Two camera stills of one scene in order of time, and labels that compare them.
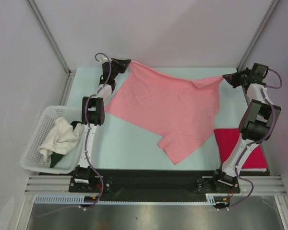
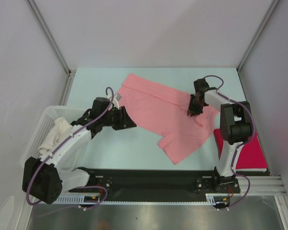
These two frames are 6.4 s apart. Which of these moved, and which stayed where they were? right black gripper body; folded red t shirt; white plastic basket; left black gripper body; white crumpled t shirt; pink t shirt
Moved: left black gripper body; pink t shirt; right black gripper body
Stayed: white plastic basket; white crumpled t shirt; folded red t shirt
